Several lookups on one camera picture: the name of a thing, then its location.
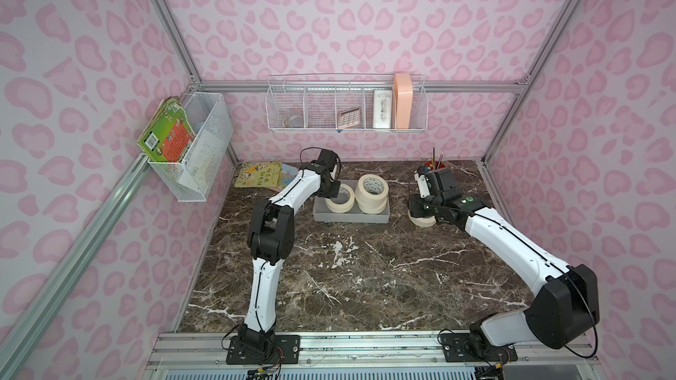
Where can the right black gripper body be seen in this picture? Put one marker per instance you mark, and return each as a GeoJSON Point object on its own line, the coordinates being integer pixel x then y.
{"type": "Point", "coordinates": [421, 207]}

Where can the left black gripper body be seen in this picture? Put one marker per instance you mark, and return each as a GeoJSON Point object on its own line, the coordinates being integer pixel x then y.
{"type": "Point", "coordinates": [332, 187]}

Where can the beige masking tape roll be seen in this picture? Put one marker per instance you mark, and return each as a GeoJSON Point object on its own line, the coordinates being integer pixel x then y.
{"type": "Point", "coordinates": [372, 187]}
{"type": "Point", "coordinates": [344, 200]}
{"type": "Point", "coordinates": [423, 222]}
{"type": "Point", "coordinates": [372, 209]}
{"type": "Point", "coordinates": [372, 201]}

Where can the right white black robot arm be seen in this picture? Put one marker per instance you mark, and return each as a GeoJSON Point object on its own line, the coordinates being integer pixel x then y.
{"type": "Point", "coordinates": [565, 298]}

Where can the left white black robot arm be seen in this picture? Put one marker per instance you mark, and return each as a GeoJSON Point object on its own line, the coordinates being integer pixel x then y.
{"type": "Point", "coordinates": [271, 238]}

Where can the grey storage tray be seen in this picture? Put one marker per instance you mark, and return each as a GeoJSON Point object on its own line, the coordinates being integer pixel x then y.
{"type": "Point", "coordinates": [322, 214]}

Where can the clear tape roll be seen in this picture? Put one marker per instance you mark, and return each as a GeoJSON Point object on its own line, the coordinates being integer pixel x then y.
{"type": "Point", "coordinates": [294, 120]}

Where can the white patterned box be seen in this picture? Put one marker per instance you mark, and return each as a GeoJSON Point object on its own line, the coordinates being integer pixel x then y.
{"type": "Point", "coordinates": [382, 109]}

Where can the red pen cup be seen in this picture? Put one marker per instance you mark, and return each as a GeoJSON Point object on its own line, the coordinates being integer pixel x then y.
{"type": "Point", "coordinates": [434, 165]}

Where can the small pink calculator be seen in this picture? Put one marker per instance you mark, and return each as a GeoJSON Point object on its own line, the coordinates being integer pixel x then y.
{"type": "Point", "coordinates": [351, 118]}

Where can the colourful children's book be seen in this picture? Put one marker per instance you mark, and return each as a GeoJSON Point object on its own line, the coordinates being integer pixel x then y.
{"type": "Point", "coordinates": [275, 176]}

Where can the pink rectangular case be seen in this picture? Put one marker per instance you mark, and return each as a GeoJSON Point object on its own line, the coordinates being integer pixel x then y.
{"type": "Point", "coordinates": [403, 95]}

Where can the white paper sheet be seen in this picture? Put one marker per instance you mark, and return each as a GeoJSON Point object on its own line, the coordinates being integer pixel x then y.
{"type": "Point", "coordinates": [201, 162]}

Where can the green red book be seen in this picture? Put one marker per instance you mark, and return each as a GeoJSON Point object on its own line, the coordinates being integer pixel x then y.
{"type": "Point", "coordinates": [168, 136]}

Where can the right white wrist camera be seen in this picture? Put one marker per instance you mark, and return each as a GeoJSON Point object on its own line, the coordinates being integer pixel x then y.
{"type": "Point", "coordinates": [421, 180]}

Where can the white wire wall shelf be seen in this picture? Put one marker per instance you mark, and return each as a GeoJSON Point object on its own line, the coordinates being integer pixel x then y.
{"type": "Point", "coordinates": [320, 97]}

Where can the white mesh wall basket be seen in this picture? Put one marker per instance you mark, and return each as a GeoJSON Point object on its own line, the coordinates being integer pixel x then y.
{"type": "Point", "coordinates": [205, 111]}

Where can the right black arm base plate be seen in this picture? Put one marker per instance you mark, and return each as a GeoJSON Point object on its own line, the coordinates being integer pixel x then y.
{"type": "Point", "coordinates": [464, 347]}

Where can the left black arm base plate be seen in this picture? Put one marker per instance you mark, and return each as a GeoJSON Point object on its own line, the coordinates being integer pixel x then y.
{"type": "Point", "coordinates": [261, 350]}

